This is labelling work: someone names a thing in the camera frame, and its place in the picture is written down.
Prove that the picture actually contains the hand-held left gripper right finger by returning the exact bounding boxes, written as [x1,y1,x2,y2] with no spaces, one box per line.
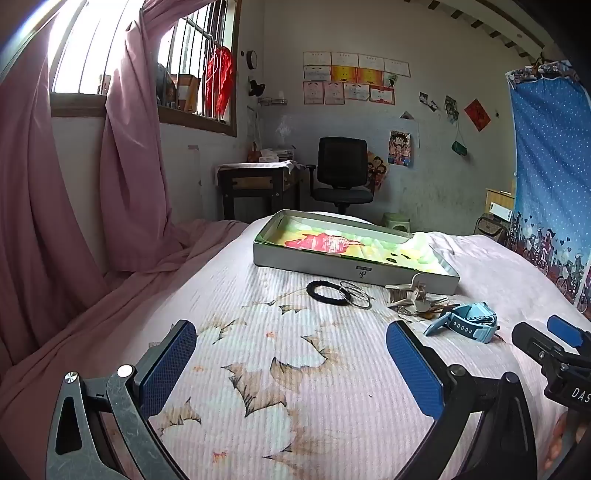
[385,320,539,480]

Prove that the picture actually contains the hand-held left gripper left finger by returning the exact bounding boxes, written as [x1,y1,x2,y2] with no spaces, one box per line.
[46,319,198,480]

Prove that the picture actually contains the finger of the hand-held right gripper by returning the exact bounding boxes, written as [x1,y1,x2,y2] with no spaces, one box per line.
[547,315,586,348]
[512,322,561,370]

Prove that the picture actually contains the key bunch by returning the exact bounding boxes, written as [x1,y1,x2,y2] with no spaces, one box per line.
[399,295,461,320]

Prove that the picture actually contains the blue smartwatch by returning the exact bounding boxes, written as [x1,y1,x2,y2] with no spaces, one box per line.
[423,302,500,344]

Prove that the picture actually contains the beige hair claw clip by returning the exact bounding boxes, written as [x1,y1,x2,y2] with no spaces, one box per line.
[385,272,432,309]

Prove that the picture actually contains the thin silver bangle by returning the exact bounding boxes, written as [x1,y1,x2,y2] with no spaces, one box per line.
[347,285,373,309]
[339,281,366,303]

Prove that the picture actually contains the black braided bracelet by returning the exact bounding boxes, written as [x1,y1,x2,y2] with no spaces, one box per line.
[306,280,354,306]

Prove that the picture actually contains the grey cardboard box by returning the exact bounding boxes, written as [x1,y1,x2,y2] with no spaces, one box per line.
[253,209,461,296]

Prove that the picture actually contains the person's right hand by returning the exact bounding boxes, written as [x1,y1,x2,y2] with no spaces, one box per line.
[542,411,591,469]

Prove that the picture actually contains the colourful drawing paper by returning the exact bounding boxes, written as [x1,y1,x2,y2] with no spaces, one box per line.
[261,213,455,278]

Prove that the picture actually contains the light wooden cabinet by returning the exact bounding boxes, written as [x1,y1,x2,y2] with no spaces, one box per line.
[485,188,516,223]

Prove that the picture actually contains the green plastic stool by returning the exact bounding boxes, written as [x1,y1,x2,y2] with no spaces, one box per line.
[382,212,412,233]

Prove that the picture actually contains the blue dotted printed curtain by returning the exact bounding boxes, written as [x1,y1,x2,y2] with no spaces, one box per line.
[505,60,591,320]

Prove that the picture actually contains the dark wooden desk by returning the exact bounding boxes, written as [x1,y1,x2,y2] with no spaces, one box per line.
[217,161,306,222]

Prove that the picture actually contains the black office chair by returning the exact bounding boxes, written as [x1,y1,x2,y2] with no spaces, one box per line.
[307,137,375,214]

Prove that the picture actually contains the clutter on desk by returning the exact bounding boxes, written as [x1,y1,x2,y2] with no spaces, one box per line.
[248,142,297,164]

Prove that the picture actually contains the red hanging cloth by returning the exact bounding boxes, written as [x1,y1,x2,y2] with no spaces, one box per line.
[206,45,234,116]

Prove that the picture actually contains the barred window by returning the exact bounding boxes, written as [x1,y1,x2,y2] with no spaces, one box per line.
[48,0,242,138]

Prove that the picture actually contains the black metal frame chair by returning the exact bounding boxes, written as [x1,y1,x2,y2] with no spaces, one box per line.
[475,215,509,246]

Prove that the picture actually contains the orange cartoon wall poster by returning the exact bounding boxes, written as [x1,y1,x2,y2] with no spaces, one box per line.
[366,150,389,193]

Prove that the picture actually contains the cartoon character wall poster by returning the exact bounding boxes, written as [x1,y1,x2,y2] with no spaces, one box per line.
[388,130,413,166]

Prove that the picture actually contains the red square wall paper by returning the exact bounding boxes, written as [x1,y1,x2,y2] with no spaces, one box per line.
[464,98,491,133]

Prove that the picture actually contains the group of wall certificates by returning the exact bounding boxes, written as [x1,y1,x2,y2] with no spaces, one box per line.
[302,51,411,106]

